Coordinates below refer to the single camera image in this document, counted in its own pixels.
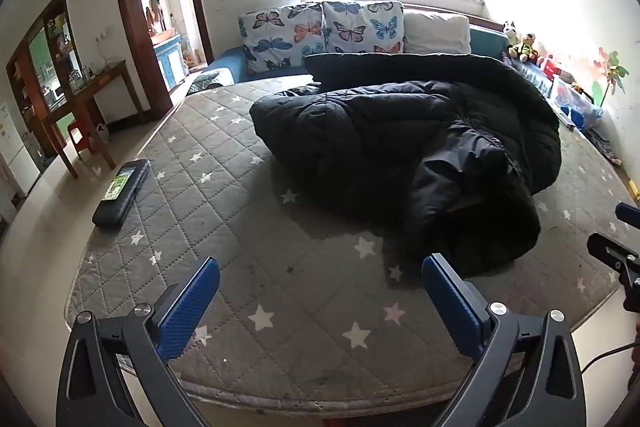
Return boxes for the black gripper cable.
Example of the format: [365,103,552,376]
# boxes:
[582,341,640,373]

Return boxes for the white refrigerator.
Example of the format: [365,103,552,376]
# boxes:
[0,102,41,198]

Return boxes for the bear plush toy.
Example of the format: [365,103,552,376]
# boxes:
[509,33,546,65]

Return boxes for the wooden display cabinet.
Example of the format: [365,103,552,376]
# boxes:
[6,0,86,158]

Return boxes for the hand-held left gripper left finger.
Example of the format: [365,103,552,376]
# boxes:
[56,256,221,427]

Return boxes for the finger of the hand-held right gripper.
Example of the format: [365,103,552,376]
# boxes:
[615,202,640,229]
[586,232,640,304]

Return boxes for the grey star-print mattress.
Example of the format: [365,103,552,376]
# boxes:
[65,74,640,418]

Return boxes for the colourful pinwheel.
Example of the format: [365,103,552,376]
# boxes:
[592,51,630,108]

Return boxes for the butterfly print pillow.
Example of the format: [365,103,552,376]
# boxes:
[202,27,506,85]
[322,0,405,55]
[238,3,326,75]

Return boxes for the blue cabinet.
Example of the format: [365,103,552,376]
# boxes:
[152,34,183,88]

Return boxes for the white pillow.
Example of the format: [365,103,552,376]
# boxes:
[402,9,472,55]

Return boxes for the clear plastic storage box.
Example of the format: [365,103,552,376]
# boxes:
[515,59,606,128]

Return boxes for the brown door frame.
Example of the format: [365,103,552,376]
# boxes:
[111,0,216,100]

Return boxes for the red plastic stool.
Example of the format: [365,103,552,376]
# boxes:
[67,119,101,162]

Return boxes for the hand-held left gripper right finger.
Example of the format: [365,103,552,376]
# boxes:
[421,253,587,427]

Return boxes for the black puffer jacket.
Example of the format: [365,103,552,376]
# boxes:
[249,53,563,279]

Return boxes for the wooden table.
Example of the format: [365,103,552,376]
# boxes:
[42,59,146,180]

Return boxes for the black case with green label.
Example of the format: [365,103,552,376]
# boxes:
[91,159,152,230]

